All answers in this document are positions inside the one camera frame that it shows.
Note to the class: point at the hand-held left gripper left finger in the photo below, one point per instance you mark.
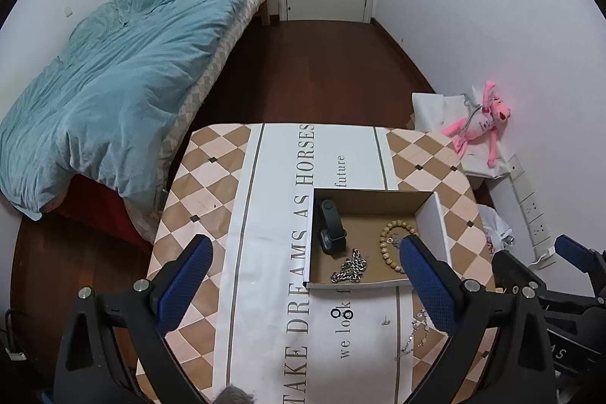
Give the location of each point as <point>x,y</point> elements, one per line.
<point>185,285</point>

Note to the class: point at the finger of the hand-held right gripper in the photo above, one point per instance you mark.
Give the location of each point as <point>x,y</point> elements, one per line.
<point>575,253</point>
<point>513,271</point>

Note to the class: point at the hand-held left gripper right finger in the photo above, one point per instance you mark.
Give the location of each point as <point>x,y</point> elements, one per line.
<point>426,274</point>

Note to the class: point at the small silver earring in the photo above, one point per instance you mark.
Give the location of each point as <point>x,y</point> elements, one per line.
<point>386,321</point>

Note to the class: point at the cardboard box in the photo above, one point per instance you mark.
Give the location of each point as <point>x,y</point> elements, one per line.
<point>367,217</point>

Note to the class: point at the white plastic bag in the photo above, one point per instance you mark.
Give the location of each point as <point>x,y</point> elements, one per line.
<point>494,226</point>

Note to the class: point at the checkered printed tablecloth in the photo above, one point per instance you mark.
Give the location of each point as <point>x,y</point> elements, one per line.
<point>265,243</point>

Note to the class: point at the black smart band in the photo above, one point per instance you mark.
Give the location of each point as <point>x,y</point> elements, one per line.
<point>331,224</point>

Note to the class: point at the grey furry thing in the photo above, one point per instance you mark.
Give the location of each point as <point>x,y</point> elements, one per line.
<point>234,397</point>

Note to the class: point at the pink plush toy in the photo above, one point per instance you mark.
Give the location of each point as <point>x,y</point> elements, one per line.
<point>480,124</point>

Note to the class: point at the white paper bag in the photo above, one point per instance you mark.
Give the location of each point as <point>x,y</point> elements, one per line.
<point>428,110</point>

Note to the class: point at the bed with checkered sheet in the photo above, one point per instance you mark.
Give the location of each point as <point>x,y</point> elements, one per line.
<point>203,77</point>

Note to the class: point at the blue duvet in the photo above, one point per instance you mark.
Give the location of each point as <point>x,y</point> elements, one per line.
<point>123,77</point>

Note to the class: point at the white wall socket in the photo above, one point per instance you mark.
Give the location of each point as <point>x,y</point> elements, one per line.
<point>528,203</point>
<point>515,166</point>
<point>539,233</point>

